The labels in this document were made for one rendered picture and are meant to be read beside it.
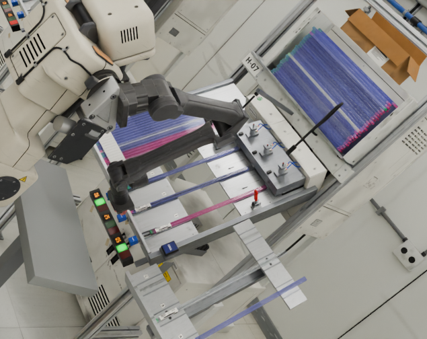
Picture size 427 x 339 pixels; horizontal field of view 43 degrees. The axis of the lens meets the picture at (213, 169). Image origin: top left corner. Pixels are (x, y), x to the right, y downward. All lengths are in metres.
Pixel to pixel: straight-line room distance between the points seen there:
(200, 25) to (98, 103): 2.00
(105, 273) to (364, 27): 1.63
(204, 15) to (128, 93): 1.95
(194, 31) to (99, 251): 1.45
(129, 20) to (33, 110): 0.36
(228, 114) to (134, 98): 0.39
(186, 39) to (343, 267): 1.75
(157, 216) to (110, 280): 0.56
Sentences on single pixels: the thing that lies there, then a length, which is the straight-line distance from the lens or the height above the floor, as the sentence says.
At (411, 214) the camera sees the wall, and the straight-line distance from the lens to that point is 3.56.
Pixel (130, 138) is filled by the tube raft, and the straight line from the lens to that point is 2.25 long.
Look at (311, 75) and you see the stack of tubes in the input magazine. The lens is 2.27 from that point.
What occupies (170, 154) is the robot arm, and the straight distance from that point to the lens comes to 1.75.
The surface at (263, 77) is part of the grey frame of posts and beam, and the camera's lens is 2.42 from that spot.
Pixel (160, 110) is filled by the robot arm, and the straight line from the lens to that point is 1.42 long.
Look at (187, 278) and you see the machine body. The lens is 2.23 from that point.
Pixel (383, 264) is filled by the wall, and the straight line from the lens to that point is 3.58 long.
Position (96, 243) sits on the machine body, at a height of 0.29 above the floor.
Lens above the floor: 1.64
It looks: 18 degrees down
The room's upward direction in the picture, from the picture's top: 45 degrees clockwise
